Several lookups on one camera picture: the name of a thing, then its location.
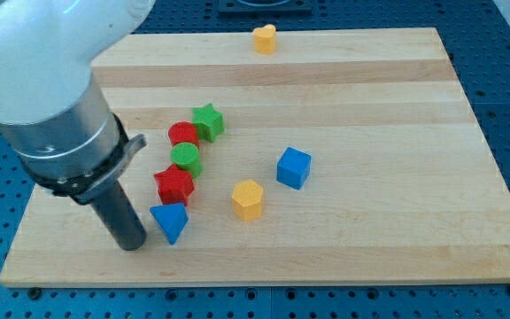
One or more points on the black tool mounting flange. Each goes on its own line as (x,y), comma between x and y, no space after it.
(64,179)

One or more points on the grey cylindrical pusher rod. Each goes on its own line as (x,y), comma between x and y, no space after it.
(119,217)

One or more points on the blue triangle block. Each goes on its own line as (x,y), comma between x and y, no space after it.
(172,219)

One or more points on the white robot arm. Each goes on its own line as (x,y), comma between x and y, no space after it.
(53,112)

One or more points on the blue cube block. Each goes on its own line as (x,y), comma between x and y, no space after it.
(293,168)

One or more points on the red star block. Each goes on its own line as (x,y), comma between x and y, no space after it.
(174,185)

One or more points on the green cylinder block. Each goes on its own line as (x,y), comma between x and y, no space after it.
(186,156)

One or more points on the red cylinder block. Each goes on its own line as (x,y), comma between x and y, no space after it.
(183,132)

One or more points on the green star block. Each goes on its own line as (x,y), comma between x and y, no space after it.
(208,122)

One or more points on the yellow hexagon block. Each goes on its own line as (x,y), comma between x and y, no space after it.
(247,200)

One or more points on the yellow heart block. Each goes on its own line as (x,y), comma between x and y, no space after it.
(264,39)

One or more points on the wooden board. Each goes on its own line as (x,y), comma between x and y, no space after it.
(346,157)

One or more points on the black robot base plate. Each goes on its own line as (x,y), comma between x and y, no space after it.
(234,7)

